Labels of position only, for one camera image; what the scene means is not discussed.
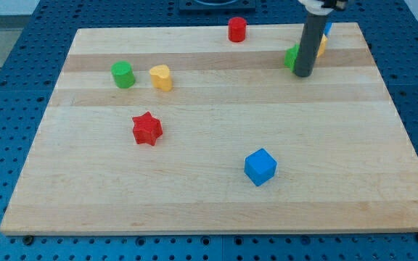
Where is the green star block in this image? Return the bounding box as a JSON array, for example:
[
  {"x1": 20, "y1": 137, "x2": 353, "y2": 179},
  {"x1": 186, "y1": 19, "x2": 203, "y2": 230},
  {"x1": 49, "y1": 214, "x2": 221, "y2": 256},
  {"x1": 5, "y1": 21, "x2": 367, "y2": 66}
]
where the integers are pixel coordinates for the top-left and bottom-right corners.
[{"x1": 284, "y1": 43, "x2": 300, "y2": 72}]

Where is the yellow hexagon block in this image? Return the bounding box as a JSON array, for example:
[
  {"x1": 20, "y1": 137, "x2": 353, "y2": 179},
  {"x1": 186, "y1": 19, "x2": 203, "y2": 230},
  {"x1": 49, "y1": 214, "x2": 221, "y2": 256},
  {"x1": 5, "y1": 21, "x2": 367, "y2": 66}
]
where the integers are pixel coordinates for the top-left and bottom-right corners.
[{"x1": 316, "y1": 34, "x2": 328, "y2": 58}]

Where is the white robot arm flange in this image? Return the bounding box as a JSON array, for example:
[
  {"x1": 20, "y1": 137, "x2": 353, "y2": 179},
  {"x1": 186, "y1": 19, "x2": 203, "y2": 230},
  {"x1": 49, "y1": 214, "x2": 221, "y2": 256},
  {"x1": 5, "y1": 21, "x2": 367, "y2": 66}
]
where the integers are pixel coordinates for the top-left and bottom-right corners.
[{"x1": 298, "y1": 0, "x2": 349, "y2": 16}]

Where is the red star block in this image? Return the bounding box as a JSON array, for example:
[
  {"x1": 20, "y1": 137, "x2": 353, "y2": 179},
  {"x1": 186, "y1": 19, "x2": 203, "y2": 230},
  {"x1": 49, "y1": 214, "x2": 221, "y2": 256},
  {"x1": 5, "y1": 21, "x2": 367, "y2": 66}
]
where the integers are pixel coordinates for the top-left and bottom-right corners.
[{"x1": 131, "y1": 112, "x2": 163, "y2": 146}]

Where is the blue triangle block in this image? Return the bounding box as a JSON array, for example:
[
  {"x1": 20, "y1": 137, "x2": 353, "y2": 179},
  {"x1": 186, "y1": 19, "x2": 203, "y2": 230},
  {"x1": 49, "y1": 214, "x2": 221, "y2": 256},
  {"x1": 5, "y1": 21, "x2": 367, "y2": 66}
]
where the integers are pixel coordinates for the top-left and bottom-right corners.
[{"x1": 324, "y1": 22, "x2": 332, "y2": 37}]

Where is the wooden board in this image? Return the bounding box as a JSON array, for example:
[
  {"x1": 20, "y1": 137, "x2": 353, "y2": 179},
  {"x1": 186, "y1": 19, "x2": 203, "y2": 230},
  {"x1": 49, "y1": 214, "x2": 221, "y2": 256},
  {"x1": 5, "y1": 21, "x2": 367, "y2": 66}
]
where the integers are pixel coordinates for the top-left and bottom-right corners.
[{"x1": 0, "y1": 22, "x2": 418, "y2": 236}]

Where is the blue cube block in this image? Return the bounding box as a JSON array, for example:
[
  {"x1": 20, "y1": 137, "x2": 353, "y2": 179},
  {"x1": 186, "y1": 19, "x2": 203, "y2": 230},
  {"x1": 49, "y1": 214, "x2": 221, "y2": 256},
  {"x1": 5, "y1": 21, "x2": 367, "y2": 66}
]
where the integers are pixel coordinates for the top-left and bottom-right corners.
[{"x1": 244, "y1": 148, "x2": 277, "y2": 186}]

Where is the yellow heart block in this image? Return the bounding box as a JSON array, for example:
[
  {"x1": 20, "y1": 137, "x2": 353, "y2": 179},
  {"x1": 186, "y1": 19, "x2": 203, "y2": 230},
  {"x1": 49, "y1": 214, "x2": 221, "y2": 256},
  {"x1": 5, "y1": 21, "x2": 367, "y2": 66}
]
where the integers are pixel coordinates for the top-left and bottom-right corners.
[{"x1": 149, "y1": 65, "x2": 173, "y2": 91}]

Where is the green cylinder block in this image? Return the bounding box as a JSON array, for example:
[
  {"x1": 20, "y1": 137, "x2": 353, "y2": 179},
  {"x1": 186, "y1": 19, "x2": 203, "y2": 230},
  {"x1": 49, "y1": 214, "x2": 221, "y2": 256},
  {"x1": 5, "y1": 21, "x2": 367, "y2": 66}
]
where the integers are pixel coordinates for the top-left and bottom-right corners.
[{"x1": 110, "y1": 61, "x2": 136, "y2": 88}]

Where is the red cylinder block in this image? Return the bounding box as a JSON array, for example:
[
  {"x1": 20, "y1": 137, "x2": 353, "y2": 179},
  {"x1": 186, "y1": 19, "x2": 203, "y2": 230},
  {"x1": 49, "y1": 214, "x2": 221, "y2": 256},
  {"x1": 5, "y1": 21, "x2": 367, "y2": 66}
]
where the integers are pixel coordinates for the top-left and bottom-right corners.
[{"x1": 228, "y1": 17, "x2": 247, "y2": 43}]

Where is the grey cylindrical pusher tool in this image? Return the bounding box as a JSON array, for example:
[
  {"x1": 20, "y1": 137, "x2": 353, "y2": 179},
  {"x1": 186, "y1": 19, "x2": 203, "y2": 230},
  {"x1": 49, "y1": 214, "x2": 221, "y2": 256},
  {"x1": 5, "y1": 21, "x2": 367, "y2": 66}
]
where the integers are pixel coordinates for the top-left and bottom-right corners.
[{"x1": 293, "y1": 12, "x2": 328, "y2": 78}]

